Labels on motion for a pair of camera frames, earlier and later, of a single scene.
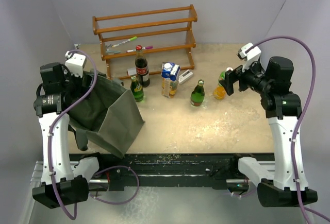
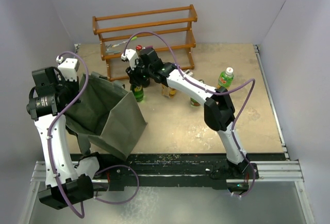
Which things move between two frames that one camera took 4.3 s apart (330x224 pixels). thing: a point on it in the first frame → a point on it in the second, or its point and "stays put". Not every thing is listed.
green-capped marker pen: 132,38 stays put
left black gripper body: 73,84 stays put
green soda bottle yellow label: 137,89 stays put
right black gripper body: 252,78 → 141,74
